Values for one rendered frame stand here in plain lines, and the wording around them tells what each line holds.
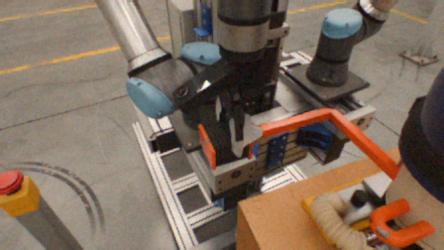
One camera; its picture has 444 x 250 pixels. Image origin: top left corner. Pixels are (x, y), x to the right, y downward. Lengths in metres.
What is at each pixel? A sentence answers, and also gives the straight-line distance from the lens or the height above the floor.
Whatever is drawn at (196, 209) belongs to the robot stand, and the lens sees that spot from 1.61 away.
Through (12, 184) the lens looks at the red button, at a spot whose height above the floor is 1.04.
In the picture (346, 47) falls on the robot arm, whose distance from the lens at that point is 1.00.
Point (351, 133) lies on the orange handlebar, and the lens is 0.61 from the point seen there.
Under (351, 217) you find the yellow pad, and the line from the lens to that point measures 0.62.
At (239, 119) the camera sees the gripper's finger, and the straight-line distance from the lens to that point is 0.45.
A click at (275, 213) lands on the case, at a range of 0.61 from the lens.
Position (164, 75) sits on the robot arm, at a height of 1.26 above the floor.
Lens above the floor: 1.59
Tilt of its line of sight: 42 degrees down
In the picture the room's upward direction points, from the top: straight up
